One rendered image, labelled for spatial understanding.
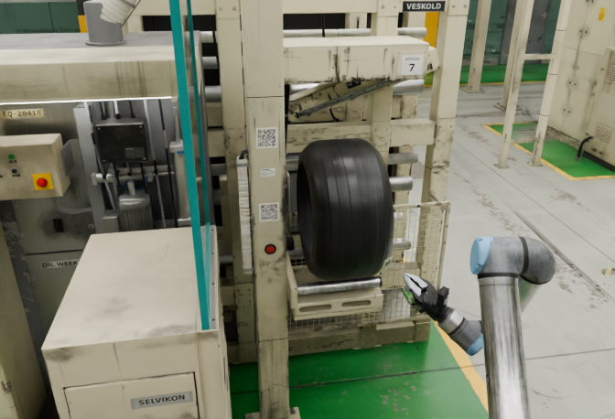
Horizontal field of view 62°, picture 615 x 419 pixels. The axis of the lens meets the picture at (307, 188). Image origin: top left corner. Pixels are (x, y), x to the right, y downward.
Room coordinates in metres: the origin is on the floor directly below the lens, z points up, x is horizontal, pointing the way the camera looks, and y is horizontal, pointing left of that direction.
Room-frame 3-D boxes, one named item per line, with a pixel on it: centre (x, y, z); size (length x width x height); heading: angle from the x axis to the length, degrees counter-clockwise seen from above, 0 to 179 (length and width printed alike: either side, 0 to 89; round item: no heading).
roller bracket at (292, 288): (1.82, 0.08, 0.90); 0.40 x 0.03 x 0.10; 10
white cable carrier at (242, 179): (1.74, 0.23, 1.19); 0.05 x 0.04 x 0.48; 10
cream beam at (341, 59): (2.16, -0.17, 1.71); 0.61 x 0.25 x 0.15; 100
